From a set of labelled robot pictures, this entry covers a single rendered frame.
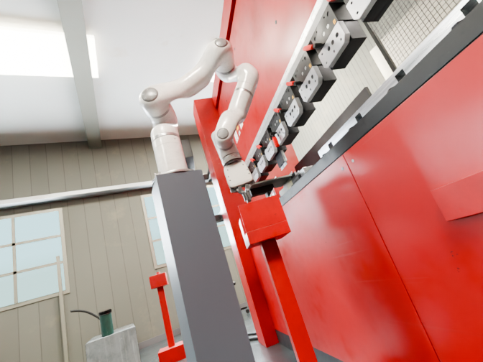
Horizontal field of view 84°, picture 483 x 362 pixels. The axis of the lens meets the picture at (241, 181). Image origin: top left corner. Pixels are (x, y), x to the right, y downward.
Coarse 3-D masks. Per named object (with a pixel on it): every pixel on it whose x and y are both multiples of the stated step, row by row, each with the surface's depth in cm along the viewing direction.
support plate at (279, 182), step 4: (284, 176) 151; (288, 176) 152; (264, 180) 148; (268, 180) 148; (272, 180) 150; (276, 180) 152; (280, 180) 155; (284, 180) 157; (256, 184) 147; (260, 184) 149; (264, 184) 152; (268, 184) 154; (276, 184) 160; (280, 184) 163; (252, 188) 153
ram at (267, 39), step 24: (240, 0) 162; (264, 0) 135; (288, 0) 115; (312, 0) 101; (336, 0) 93; (240, 24) 170; (264, 24) 140; (288, 24) 119; (312, 24) 104; (240, 48) 179; (264, 48) 146; (288, 48) 123; (264, 72) 152; (264, 96) 159; (240, 144) 225
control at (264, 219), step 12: (276, 192) 103; (252, 204) 101; (264, 204) 102; (276, 204) 102; (252, 216) 100; (264, 216) 100; (276, 216) 100; (252, 228) 98; (264, 228) 99; (276, 228) 99; (288, 228) 99; (252, 240) 97; (264, 240) 98
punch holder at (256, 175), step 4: (252, 164) 206; (256, 164) 201; (252, 168) 208; (256, 168) 200; (256, 172) 202; (260, 172) 199; (268, 172) 201; (252, 176) 211; (256, 176) 203; (260, 176) 199; (264, 176) 201; (256, 180) 205; (260, 180) 208
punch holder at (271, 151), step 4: (268, 128) 166; (264, 132) 170; (268, 132) 165; (264, 136) 172; (268, 136) 166; (264, 140) 173; (268, 140) 167; (272, 140) 164; (264, 144) 174; (268, 144) 168; (272, 144) 162; (268, 148) 169; (272, 148) 163; (276, 148) 162; (280, 148) 163; (284, 148) 163; (264, 152) 176; (268, 152) 171; (272, 152) 164; (276, 152) 163; (268, 156) 172; (272, 156) 167; (272, 160) 174
